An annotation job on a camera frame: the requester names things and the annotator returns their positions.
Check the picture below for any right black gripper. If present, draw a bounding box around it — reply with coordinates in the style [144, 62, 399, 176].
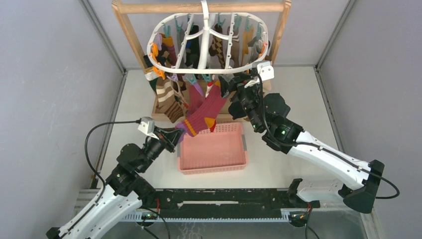
[218, 71, 264, 131]

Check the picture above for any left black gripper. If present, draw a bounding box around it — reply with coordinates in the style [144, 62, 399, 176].
[138, 125, 185, 172]

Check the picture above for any maroon yellow purple sock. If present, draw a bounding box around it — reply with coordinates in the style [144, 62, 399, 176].
[175, 80, 227, 137]

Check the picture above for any pink perforated plastic basket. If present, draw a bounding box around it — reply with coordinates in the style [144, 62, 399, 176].
[178, 122, 248, 175]

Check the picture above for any maroon purple striped sock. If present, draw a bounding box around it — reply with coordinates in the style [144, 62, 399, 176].
[186, 83, 205, 116]

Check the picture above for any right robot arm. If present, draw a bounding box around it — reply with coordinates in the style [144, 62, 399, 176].
[218, 73, 384, 214]

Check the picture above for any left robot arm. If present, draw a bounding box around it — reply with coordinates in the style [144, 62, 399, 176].
[46, 127, 185, 239]

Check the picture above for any white oval clip hanger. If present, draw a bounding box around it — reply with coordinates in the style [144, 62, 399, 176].
[146, 0, 274, 80]

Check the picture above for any brown white striped sock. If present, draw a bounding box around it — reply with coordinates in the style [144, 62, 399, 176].
[156, 77, 184, 123]

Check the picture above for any brown argyle sock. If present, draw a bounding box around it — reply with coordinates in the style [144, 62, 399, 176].
[209, 35, 225, 69]

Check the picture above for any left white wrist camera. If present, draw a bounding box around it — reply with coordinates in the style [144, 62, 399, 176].
[138, 117, 159, 140]

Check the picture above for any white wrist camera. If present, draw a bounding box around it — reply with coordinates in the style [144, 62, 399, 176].
[252, 60, 275, 85]
[138, 117, 159, 140]

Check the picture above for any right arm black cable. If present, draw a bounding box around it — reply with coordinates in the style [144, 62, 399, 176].
[254, 67, 400, 200]

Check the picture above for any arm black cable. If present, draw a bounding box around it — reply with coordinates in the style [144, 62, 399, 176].
[84, 120, 141, 189]
[254, 67, 400, 200]

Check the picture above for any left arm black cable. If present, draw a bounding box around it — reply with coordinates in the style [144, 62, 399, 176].
[84, 120, 141, 189]

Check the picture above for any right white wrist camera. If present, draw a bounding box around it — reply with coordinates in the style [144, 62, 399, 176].
[252, 60, 275, 85]

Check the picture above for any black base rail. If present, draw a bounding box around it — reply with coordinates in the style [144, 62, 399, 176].
[135, 188, 320, 220]

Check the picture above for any wooden hanger rack frame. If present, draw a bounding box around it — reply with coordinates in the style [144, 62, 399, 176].
[111, 0, 293, 122]

